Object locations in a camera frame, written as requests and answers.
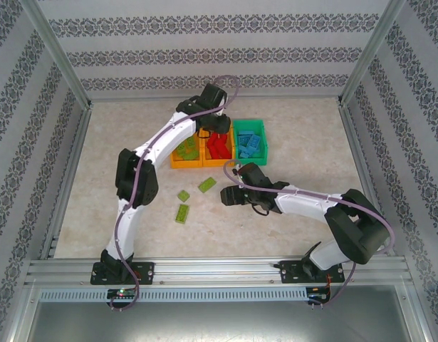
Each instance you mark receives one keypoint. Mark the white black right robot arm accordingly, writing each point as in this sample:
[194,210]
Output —
[304,204]

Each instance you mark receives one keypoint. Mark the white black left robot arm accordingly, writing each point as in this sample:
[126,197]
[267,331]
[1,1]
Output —
[169,137]

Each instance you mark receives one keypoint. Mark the small red lego brick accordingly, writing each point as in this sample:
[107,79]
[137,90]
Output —
[225,154]

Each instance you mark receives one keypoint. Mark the yellow plastic bin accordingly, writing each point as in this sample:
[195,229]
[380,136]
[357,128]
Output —
[218,163]
[183,164]

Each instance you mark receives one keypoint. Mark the green plastic bin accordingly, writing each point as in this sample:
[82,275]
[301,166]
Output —
[254,162]

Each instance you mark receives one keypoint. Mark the right controller circuit board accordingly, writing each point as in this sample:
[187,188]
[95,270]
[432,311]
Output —
[316,296]

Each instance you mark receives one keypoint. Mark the controller circuit board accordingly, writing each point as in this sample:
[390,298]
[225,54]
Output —
[316,296]
[120,294]

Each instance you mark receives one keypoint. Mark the grey metal panel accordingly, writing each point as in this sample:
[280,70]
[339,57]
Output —
[218,324]

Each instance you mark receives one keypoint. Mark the left controller circuit board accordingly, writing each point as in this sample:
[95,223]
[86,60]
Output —
[120,294]

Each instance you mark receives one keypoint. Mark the aluminium back frame bar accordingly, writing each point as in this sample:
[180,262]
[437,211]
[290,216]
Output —
[151,97]

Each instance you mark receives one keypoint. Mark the aluminium front rail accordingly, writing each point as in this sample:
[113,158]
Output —
[218,270]

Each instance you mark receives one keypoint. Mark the aluminium side frame rail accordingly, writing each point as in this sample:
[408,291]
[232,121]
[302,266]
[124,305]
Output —
[359,160]
[73,160]

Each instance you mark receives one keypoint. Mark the aluminium frame post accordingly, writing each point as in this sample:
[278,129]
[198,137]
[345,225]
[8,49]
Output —
[369,57]
[62,57]

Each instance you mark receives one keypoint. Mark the aluminium frame leg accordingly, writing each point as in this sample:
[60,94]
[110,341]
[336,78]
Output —
[419,320]
[17,320]

